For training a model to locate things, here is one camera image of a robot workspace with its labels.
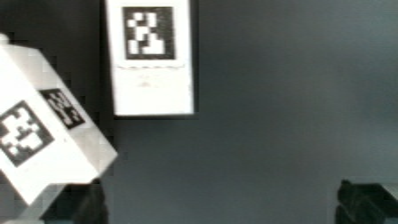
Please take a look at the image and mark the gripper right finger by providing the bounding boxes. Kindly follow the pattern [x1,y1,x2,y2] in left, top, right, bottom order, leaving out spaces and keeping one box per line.
[334,180,398,224]

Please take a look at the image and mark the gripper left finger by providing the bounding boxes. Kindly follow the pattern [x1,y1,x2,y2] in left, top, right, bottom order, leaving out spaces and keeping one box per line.
[0,183,66,224]

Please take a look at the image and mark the white table leg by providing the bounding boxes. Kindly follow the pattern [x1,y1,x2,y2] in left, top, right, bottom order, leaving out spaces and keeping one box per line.
[105,0,193,116]
[0,34,117,203]

